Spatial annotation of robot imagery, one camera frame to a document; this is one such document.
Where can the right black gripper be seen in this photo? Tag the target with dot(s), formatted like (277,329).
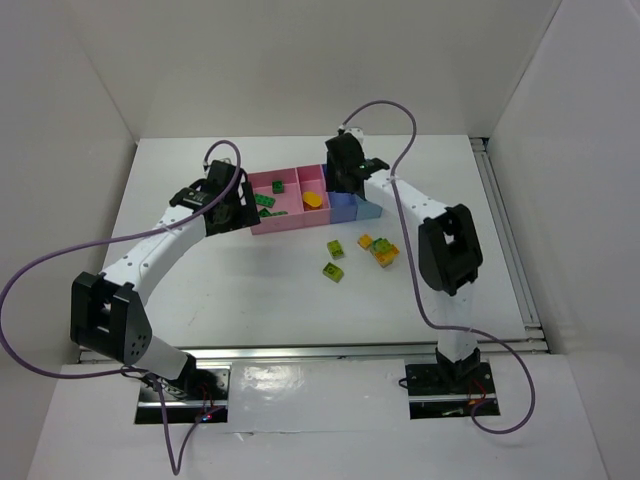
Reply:
(340,181)

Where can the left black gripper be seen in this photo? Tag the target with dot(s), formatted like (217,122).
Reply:
(248,208)

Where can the green lego plate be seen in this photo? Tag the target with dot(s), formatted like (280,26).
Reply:
(264,200)

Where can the dark green square lego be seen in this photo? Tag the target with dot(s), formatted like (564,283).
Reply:
(277,187)

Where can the yellow round flower lego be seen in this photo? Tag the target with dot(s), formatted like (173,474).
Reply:
(312,200)

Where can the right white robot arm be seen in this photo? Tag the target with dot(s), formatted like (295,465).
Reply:
(448,253)

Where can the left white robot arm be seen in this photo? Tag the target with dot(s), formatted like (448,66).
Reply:
(108,309)

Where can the dark blue container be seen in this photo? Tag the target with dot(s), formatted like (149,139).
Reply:
(343,207)

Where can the small pink container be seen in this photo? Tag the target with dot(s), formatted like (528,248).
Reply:
(311,178)

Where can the large pink container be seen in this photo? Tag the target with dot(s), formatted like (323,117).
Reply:
(290,200)

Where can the light blue container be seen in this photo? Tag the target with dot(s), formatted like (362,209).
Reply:
(366,210)

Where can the yellow square lego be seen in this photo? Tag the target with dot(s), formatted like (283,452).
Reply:
(365,241)

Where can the lime lego with slope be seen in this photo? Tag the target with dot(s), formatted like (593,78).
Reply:
(335,249)

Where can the lime lego on stack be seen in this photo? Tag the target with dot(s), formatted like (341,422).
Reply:
(382,246)

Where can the orange lego plate stack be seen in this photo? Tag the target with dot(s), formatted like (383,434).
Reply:
(385,257)

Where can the lime lego upside down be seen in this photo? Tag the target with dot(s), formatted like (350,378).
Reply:
(333,272)

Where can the right aluminium rail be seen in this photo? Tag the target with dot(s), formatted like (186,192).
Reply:
(536,337)

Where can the aluminium rail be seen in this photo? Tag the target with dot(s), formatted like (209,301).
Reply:
(314,352)
(536,337)

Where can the front aluminium rail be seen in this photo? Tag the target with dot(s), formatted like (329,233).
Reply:
(314,352)

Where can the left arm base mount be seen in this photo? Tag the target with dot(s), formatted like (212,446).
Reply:
(211,402)

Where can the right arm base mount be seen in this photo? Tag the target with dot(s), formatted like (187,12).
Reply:
(431,397)

